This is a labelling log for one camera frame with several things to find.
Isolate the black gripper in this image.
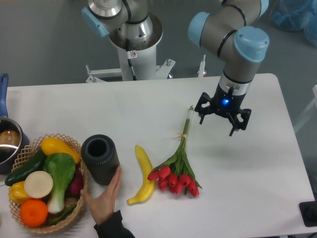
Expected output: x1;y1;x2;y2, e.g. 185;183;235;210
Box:
194;84;252;136

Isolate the dark grey ribbed vase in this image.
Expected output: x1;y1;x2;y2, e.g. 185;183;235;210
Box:
81;134;120;185

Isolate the black sleeved forearm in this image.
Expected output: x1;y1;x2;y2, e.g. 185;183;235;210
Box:
94;210;135;238

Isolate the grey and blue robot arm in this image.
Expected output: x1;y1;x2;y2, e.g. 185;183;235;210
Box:
82;0;269;131

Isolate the person's bare hand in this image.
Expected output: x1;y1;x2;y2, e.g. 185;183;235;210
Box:
80;166;122;225

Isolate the red tulip bouquet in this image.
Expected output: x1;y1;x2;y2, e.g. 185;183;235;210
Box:
147;106;201;197

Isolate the yellow banana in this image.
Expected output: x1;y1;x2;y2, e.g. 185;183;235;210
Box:
127;145;155;206

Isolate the blue plastic bag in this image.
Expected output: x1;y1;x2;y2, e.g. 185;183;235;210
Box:
270;0;317;46

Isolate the black device at edge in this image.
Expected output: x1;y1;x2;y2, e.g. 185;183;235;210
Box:
299;201;317;227

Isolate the purple red onion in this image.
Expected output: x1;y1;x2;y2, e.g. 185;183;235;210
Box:
68;167;84;196

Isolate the green bok choy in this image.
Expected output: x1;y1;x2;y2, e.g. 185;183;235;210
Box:
43;153;75;214

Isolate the yellow squash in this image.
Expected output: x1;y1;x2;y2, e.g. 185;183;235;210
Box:
41;137;81;164

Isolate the woven wicker basket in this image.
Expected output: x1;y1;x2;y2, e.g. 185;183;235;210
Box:
7;133;88;235

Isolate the dark green cucumber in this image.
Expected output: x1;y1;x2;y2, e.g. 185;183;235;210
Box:
4;149;47;186

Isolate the green chili pepper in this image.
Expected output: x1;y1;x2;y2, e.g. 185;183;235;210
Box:
46;203;77;226

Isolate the white round radish slice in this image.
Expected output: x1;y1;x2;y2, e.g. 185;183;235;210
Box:
24;171;53;199

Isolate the orange fruit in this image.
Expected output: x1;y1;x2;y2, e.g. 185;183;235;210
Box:
19;199;48;227

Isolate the yellow bell pepper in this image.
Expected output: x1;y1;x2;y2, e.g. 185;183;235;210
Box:
9;181;31;205

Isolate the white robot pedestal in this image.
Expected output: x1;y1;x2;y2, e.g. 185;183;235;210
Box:
82;8;176;83

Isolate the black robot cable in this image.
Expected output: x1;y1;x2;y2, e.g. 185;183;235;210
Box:
125;38;137;81

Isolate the blue handled saucepan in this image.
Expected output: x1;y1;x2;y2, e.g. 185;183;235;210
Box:
0;73;29;175

